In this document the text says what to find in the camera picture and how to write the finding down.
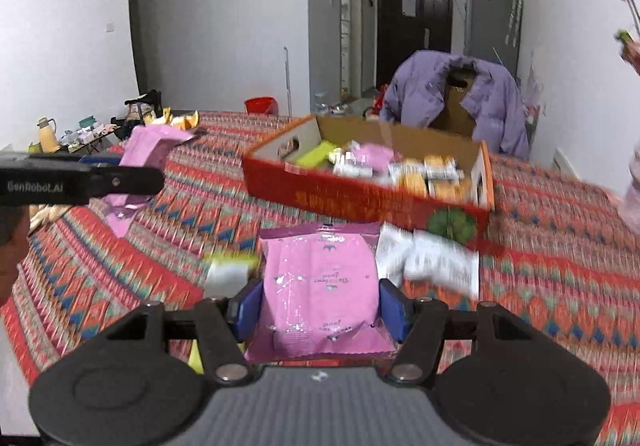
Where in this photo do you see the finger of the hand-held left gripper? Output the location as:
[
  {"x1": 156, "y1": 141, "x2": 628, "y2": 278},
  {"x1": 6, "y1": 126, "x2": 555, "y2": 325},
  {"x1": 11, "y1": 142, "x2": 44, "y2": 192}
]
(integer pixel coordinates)
[
  {"x1": 79, "y1": 154, "x2": 125, "y2": 167},
  {"x1": 87, "y1": 165, "x2": 166, "y2": 201}
]

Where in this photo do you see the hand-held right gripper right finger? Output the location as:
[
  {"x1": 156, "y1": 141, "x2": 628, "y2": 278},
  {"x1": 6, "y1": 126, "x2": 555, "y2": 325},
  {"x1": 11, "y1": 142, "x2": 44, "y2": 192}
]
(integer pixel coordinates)
[{"x1": 378, "y1": 277, "x2": 541, "y2": 383}]

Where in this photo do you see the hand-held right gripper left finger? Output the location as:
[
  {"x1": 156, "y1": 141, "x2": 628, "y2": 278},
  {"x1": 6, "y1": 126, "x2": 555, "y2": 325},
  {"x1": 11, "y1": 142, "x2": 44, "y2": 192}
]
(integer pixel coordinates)
[{"x1": 100, "y1": 282, "x2": 264, "y2": 383}]

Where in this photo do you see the large pink snack packet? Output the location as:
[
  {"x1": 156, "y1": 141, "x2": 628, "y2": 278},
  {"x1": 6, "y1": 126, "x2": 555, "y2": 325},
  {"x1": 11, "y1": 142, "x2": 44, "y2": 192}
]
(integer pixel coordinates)
[
  {"x1": 243, "y1": 222, "x2": 398, "y2": 363},
  {"x1": 104, "y1": 125, "x2": 197, "y2": 237},
  {"x1": 352, "y1": 143, "x2": 401, "y2": 173}
]

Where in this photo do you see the orange and white cardboard box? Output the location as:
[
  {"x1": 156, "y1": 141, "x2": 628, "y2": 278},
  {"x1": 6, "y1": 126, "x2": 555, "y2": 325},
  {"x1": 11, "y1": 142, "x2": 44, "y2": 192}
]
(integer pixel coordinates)
[{"x1": 242, "y1": 114, "x2": 497, "y2": 247}]

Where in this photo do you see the pile of small snack packets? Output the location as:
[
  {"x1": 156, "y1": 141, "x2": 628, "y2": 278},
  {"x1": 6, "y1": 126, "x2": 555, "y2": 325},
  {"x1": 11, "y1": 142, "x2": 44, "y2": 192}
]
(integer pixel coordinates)
[{"x1": 327, "y1": 141, "x2": 475, "y2": 203}]

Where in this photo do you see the green snack bar packet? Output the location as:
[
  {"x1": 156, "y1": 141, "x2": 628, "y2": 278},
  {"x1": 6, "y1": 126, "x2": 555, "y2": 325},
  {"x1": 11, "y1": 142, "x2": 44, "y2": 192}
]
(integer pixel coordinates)
[{"x1": 295, "y1": 141, "x2": 337, "y2": 167}]

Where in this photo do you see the person's left hand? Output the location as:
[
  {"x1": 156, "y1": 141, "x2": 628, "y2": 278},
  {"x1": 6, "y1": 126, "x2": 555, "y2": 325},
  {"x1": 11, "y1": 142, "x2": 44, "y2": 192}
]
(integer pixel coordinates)
[{"x1": 0, "y1": 206, "x2": 32, "y2": 307}]

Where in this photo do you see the cluttered side table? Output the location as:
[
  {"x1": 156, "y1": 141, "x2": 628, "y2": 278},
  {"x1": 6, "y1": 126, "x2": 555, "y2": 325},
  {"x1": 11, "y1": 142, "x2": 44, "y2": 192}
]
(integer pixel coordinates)
[{"x1": 27, "y1": 113, "x2": 126, "y2": 157}]

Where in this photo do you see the yellow and white snack packet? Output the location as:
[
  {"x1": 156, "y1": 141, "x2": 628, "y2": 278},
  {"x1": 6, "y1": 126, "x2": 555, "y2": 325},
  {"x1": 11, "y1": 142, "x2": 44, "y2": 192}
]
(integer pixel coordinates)
[{"x1": 205, "y1": 251, "x2": 261, "y2": 294}]

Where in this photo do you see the yellow thermos jug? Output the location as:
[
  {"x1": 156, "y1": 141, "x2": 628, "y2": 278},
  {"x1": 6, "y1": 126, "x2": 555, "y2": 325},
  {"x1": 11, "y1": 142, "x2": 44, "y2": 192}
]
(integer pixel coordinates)
[{"x1": 36, "y1": 117, "x2": 58, "y2": 153}]

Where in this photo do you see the red bucket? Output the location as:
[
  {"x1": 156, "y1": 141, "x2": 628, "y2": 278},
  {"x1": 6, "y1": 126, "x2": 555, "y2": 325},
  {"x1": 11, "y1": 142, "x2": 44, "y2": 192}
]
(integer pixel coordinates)
[{"x1": 244, "y1": 96, "x2": 278, "y2": 115}]

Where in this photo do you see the red patterned tablecloth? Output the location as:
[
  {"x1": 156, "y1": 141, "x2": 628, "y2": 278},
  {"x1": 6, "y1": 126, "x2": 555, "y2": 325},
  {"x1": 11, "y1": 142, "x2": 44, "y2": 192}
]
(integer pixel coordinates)
[{"x1": 0, "y1": 110, "x2": 640, "y2": 446}]

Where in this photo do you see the wooden chair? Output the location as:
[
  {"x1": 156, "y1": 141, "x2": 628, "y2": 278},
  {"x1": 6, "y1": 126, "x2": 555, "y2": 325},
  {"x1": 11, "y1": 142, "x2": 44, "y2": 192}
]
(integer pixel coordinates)
[{"x1": 431, "y1": 68, "x2": 478, "y2": 139}]

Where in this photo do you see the white leaning board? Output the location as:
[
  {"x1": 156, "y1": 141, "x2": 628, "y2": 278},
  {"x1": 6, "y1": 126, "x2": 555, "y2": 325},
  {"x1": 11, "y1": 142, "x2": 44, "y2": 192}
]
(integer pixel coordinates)
[{"x1": 551, "y1": 148, "x2": 581, "y2": 179}]

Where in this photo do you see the purple puffer jacket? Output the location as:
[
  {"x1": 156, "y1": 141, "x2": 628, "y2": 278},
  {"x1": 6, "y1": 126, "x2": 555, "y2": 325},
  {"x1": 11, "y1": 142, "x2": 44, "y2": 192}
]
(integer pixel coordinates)
[{"x1": 379, "y1": 50, "x2": 531, "y2": 161}]

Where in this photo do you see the pink flower vase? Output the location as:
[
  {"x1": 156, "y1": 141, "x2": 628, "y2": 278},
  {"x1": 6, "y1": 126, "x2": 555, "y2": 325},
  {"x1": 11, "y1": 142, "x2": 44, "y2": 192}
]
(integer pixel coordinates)
[{"x1": 607, "y1": 141, "x2": 640, "y2": 227}]

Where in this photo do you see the glass sliding door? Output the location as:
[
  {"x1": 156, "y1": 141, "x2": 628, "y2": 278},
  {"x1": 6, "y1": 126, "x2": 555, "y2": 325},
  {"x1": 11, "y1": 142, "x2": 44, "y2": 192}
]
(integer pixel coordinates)
[{"x1": 337, "y1": 0, "x2": 363, "y2": 101}]

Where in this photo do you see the dark entrance door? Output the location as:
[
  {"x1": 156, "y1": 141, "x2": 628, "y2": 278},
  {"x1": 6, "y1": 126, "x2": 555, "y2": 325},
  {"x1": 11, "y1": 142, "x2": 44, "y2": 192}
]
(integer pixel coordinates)
[{"x1": 376, "y1": 0, "x2": 454, "y2": 89}]

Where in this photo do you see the grey refrigerator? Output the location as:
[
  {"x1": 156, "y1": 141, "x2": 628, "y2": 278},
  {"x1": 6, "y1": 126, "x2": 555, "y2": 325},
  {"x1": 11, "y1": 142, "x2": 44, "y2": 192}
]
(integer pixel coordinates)
[{"x1": 463, "y1": 0, "x2": 523, "y2": 71}]

